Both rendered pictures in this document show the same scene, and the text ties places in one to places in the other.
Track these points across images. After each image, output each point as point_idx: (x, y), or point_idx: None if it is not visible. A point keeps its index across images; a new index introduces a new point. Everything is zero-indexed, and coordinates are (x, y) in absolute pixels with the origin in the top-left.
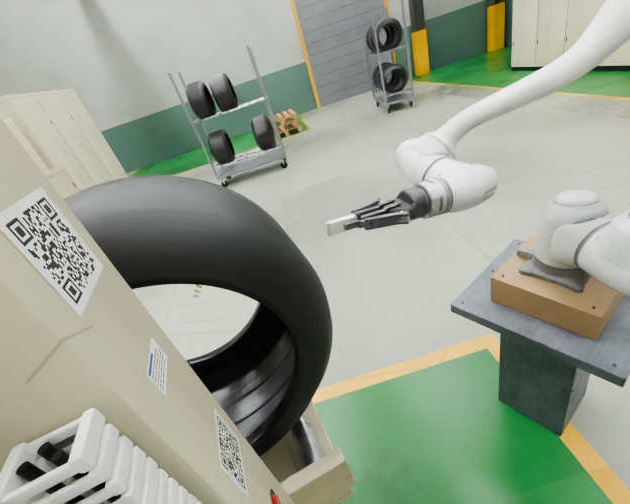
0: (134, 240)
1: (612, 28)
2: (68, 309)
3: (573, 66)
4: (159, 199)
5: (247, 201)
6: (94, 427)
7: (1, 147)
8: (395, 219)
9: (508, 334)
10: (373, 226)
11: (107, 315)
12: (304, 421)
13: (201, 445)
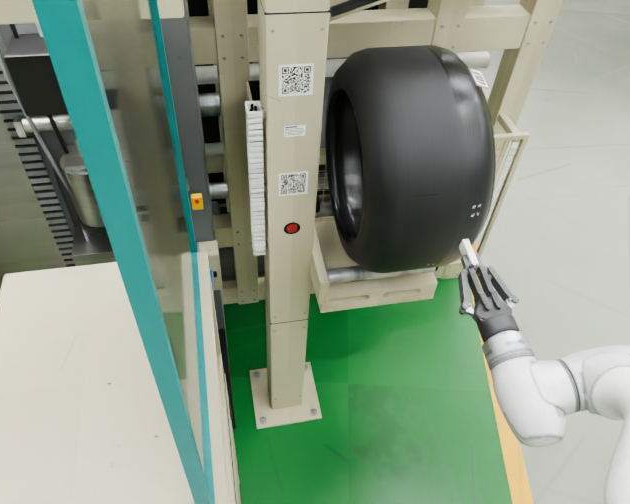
0: (367, 101)
1: None
2: (277, 92)
3: (609, 496)
4: (398, 100)
5: (460, 162)
6: (256, 114)
7: (310, 49)
8: (462, 298)
9: None
10: (459, 280)
11: (291, 104)
12: (359, 272)
13: (279, 160)
